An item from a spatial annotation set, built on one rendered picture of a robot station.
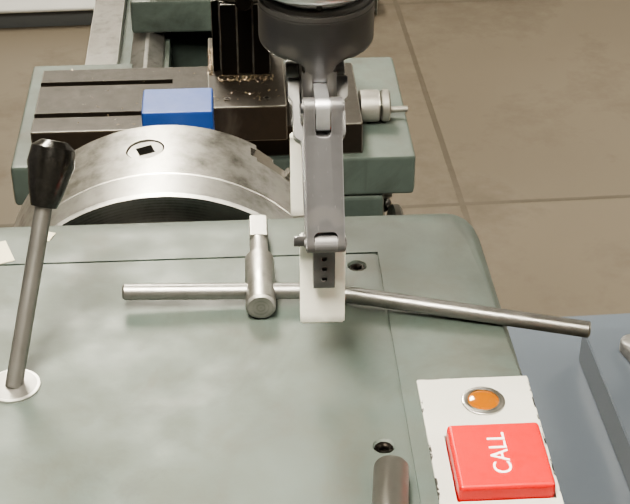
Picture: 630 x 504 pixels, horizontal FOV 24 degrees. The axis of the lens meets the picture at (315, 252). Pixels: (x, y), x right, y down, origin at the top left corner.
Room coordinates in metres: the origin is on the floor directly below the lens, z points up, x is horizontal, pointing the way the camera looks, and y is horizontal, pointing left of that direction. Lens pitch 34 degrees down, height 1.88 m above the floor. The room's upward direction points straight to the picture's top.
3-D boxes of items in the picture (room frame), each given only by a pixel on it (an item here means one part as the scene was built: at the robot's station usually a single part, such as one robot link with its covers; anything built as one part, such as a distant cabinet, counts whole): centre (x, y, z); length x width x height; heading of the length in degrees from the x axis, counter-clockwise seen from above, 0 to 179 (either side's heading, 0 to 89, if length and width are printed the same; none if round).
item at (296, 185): (0.94, 0.00, 1.33); 0.03 x 0.01 x 0.07; 94
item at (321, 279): (0.78, -0.01, 1.35); 0.03 x 0.01 x 0.05; 4
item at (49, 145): (0.85, 0.18, 1.38); 0.04 x 0.03 x 0.05; 3
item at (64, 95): (1.75, 0.16, 0.95); 0.43 x 0.18 x 0.04; 93
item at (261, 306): (0.91, 0.04, 1.27); 0.12 x 0.02 x 0.02; 3
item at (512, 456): (0.69, -0.12, 1.26); 0.06 x 0.06 x 0.02; 3
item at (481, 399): (0.75, -0.11, 1.26); 0.02 x 0.02 x 0.01
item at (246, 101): (1.72, 0.09, 1.00); 0.20 x 0.10 x 0.05; 3
